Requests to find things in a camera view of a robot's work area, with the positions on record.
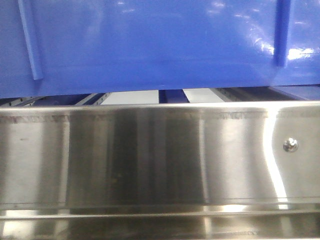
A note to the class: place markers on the blue plastic bin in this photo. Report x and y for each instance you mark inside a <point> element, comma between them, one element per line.
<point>68,47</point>

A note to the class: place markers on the white shelf panel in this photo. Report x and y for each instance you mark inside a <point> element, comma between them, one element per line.
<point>173,96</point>

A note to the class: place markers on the stainless steel conveyor side rail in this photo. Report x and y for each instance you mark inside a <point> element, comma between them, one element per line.
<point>211,171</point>

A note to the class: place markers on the silver screw on rail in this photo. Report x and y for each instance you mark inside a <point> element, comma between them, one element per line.
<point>290,145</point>

